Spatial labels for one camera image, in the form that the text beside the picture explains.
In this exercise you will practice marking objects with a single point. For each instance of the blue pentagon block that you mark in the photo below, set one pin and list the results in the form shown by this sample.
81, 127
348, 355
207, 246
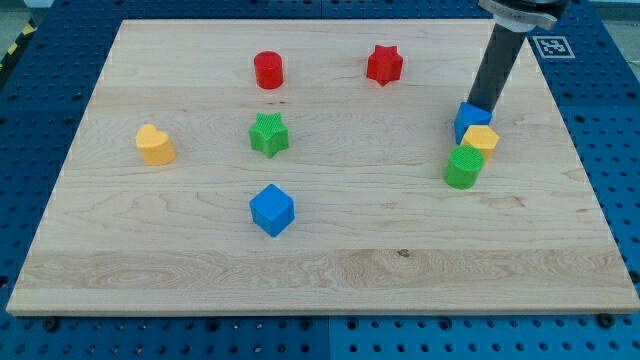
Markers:
468, 115

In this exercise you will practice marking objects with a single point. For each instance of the green cylinder block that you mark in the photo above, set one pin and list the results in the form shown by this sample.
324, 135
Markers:
463, 167

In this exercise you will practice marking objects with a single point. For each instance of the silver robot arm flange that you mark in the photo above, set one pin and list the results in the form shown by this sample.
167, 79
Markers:
524, 15

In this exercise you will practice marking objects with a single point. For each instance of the red star block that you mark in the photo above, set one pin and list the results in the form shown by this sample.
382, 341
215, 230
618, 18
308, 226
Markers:
384, 65

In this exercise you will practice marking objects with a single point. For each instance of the red cylinder block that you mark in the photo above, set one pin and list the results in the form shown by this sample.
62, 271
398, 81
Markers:
269, 72

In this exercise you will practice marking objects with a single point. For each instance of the white fiducial marker tag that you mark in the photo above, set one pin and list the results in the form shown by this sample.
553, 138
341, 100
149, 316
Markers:
553, 47

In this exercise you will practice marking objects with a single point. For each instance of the yellow hexagon block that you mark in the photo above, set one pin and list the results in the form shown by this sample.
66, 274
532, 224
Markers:
483, 138

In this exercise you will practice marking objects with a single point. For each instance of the green star block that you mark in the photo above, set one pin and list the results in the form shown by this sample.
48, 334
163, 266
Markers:
268, 134

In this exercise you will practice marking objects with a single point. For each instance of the blue cube block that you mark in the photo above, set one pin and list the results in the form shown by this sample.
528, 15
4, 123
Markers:
272, 210

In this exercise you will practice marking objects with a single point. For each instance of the yellow heart block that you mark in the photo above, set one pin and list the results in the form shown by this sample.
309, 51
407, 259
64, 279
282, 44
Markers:
155, 146

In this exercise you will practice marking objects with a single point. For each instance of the light wooden board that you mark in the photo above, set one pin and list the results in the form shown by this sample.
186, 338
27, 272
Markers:
376, 228

